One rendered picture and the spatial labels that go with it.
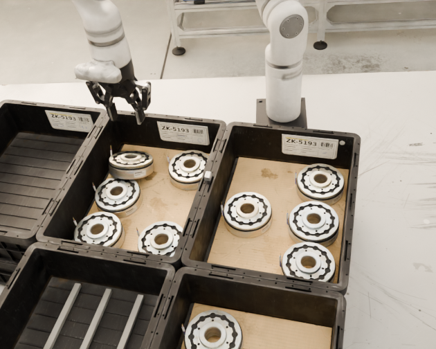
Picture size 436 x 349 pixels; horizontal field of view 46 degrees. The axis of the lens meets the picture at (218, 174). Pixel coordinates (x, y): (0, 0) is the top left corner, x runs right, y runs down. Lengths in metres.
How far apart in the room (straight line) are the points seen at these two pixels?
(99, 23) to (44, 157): 0.52
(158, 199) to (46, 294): 0.31
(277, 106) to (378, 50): 1.82
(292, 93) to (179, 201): 0.40
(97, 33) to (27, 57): 2.49
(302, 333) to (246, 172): 0.41
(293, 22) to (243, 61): 1.83
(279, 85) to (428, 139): 0.46
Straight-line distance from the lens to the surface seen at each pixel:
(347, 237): 0.98
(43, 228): 1.08
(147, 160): 1.22
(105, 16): 0.97
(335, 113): 1.57
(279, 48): 1.24
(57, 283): 1.12
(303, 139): 1.18
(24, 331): 1.09
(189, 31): 3.07
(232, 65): 3.00
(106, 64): 1.00
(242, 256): 1.07
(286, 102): 1.34
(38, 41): 3.58
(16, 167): 1.39
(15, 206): 1.30
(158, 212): 1.17
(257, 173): 1.21
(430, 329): 1.18
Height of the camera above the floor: 1.72
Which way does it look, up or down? 47 degrees down
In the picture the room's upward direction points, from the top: 7 degrees counter-clockwise
